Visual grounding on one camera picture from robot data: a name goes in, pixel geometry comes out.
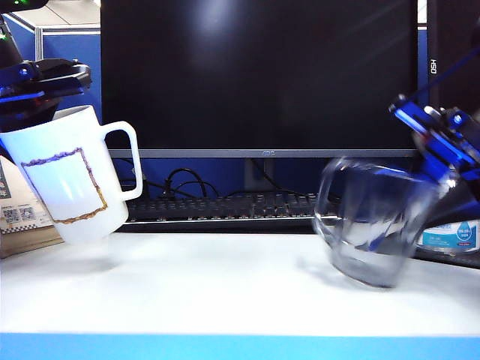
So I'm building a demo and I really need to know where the black computer keyboard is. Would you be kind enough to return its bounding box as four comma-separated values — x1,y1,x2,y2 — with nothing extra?
121,191,341,226

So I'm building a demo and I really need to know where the beige canvas tent calendar stand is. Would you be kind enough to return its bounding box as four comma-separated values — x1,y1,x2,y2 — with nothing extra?
0,155,67,260

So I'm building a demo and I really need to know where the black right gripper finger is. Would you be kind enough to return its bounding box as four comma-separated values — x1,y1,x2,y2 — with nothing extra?
374,149,446,191
425,175,480,230

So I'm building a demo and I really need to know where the looped black cable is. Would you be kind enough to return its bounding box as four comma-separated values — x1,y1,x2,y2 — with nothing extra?
144,167,221,200

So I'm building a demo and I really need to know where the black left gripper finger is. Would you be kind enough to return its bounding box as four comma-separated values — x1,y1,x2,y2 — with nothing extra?
0,97,61,133

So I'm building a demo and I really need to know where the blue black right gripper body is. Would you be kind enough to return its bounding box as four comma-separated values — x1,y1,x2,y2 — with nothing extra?
388,93,480,181

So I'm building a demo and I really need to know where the large black computer monitor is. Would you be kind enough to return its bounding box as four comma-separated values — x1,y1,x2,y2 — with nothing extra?
100,0,419,194

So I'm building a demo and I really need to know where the black mouse pad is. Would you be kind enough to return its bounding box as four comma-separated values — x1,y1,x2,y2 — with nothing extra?
412,245,480,270

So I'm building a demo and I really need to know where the black HSD monitor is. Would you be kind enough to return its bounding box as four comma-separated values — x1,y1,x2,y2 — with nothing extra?
426,0,480,113

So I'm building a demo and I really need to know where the blue office partition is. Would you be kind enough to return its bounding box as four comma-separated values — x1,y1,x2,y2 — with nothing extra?
0,10,102,125

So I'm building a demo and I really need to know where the white ceramic cup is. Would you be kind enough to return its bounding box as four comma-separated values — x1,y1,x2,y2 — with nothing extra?
0,104,144,247

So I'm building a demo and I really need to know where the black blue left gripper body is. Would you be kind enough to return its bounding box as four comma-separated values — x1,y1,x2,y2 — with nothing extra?
0,58,93,106

